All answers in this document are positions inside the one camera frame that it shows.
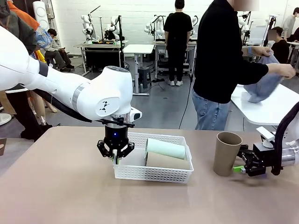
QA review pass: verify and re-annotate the seated person patterned jacket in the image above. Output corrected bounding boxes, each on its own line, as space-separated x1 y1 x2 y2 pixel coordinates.
36 28 75 73

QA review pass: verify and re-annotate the blue grey garment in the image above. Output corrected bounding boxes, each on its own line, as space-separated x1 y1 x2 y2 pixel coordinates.
243 51 285 104

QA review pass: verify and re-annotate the black tripod stand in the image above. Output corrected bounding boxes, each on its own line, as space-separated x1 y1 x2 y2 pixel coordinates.
262 15 279 48

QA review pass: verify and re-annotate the brown paper cup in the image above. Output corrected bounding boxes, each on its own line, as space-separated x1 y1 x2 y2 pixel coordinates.
145 151 191 170
213 131 243 177

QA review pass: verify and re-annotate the black arm cable sleeve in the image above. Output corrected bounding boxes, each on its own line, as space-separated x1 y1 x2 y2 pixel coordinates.
32 89 94 123
270 101 299 176

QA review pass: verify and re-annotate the black floor cable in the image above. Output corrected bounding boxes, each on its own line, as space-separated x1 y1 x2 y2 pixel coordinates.
178 77 195 129

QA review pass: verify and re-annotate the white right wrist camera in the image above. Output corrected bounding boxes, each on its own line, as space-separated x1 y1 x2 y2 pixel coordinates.
255 126 277 148

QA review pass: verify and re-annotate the person in grey top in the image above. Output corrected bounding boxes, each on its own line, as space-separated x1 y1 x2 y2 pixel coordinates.
281 7 299 42

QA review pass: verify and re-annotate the yellow cloth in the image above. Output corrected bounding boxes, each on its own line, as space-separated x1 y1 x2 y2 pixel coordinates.
34 49 46 63

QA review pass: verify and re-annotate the black right arm cable sleeve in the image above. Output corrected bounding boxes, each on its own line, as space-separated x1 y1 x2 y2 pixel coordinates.
270 101 299 176

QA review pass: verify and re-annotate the white side table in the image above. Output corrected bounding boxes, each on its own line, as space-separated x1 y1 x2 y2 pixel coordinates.
230 83 299 126

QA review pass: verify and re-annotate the brown board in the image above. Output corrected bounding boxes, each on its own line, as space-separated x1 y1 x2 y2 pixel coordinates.
0 138 8 157

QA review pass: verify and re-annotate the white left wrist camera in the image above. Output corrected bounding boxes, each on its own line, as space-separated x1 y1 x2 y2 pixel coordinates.
129 107 143 124

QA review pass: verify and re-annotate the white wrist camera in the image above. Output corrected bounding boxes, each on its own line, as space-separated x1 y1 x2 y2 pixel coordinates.
255 126 277 148
129 107 143 124

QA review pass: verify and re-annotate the seated person in black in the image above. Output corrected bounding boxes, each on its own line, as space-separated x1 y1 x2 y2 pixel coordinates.
270 26 291 64

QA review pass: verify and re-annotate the mint green paper cup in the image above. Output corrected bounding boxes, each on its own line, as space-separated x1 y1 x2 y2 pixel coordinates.
145 137 186 161

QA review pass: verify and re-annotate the grey workbench with robots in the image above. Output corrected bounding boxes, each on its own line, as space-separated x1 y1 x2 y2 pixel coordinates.
74 40 129 78

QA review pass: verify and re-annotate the orange jacket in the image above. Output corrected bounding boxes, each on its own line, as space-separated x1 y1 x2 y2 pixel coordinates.
7 0 40 32

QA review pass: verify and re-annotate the black left arm cable sleeve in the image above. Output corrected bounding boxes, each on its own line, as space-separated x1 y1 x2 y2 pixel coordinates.
32 89 94 123

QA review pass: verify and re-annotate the person's right hand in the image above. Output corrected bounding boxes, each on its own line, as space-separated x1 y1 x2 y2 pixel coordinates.
267 63 297 80

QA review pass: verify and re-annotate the white standing desk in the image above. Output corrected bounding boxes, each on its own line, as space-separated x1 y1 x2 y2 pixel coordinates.
122 44 155 97

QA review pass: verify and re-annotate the person's right forearm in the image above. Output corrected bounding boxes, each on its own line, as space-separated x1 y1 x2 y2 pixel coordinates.
233 58 270 79

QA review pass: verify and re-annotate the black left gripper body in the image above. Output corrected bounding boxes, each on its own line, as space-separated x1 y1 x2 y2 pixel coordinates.
103 124 129 151

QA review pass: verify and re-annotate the person's left forearm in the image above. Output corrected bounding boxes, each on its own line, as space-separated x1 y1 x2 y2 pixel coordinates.
241 46 255 57

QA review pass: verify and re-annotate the grey plastic stool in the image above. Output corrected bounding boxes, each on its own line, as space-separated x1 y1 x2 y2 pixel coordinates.
137 66 152 89

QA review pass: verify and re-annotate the white round stand base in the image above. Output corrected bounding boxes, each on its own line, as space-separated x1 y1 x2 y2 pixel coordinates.
0 112 13 127

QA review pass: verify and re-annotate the person's left hand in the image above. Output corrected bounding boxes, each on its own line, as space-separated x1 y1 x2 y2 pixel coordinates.
253 46 273 57

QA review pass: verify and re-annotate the white black background robot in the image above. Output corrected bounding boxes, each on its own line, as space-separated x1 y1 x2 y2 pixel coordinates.
103 15 122 42

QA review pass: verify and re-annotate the white tall appliance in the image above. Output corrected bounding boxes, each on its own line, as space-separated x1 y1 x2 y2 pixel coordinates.
32 0 50 30

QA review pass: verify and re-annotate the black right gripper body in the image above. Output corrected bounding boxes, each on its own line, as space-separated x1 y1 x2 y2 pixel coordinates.
252 142 279 175

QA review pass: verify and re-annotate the white perforated plastic basket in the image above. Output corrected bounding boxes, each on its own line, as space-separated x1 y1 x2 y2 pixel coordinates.
113 131 195 184

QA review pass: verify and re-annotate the person in green jacket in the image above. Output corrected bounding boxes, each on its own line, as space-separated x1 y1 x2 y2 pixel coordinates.
0 0 53 141

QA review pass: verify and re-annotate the person in black sweater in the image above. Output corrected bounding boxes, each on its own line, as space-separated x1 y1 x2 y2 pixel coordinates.
192 0 270 131

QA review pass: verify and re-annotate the standing person in black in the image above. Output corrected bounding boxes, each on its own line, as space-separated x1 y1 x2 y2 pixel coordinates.
163 0 194 87

